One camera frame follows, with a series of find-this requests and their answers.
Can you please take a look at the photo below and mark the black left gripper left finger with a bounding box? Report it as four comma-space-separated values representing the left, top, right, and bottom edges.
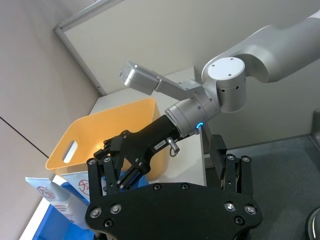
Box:
86, 155, 120, 201

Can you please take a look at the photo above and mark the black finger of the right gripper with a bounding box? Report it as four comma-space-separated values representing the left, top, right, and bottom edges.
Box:
93, 129, 126, 176
116, 166, 151, 191

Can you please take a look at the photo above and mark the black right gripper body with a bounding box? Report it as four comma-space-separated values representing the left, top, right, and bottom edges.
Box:
110, 114, 185, 175

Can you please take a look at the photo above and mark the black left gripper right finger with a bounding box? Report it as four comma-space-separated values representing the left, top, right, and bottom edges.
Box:
208, 134, 254, 199

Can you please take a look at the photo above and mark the white blue printed pouch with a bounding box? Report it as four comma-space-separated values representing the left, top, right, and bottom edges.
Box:
24, 176, 90, 232
61, 170, 94, 202

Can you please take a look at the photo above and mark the blue tray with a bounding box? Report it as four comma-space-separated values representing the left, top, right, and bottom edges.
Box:
33, 172, 151, 240

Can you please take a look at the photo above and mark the dark grey box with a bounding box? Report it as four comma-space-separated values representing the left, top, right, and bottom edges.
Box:
309, 108, 320, 144

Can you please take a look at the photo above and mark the round grey metal base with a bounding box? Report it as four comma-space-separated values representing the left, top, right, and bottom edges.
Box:
304, 206, 320, 240

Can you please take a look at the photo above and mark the yellow plastic basket with handle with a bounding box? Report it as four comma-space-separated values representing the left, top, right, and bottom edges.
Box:
44, 97, 170, 182

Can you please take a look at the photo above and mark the thin cable with silver plug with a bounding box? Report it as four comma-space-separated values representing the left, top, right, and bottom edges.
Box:
166, 129, 201, 158

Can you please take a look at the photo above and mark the grey metal partition frame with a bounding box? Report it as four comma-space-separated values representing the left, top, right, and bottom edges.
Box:
53, 0, 141, 96

